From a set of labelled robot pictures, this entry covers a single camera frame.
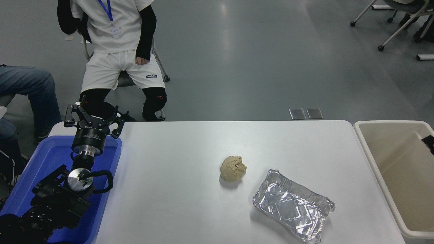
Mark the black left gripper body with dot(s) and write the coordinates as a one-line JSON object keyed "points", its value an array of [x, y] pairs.
{"points": [[90, 136]]}

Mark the person's left hand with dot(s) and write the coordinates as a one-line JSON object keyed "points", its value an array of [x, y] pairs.
{"points": [[141, 61]]}

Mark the large pale plastic bin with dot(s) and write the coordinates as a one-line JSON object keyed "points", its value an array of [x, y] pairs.
{"points": [[400, 176]]}

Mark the person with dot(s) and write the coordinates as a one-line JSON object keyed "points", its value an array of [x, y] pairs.
{"points": [[425, 30], [34, 88], [112, 37]]}

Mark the grey metal-framed chair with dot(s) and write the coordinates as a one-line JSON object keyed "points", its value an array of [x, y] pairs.
{"points": [[124, 80]]}

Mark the blue plastic tray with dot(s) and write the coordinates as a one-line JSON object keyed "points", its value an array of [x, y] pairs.
{"points": [[44, 159]]}

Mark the white chair foot bar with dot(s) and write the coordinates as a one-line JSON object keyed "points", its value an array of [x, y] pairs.
{"points": [[425, 57]]}

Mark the white-legged wheeled chair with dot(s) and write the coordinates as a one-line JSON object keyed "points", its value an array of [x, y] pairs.
{"points": [[403, 28]]}

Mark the metal floor plate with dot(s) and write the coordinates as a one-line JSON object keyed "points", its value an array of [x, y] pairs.
{"points": [[297, 114], [314, 113]]}

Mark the crumpled tan paper ball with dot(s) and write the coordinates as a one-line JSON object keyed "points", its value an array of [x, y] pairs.
{"points": [[232, 169]]}

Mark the silver foil tray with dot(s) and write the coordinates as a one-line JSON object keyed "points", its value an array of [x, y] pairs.
{"points": [[291, 207]]}

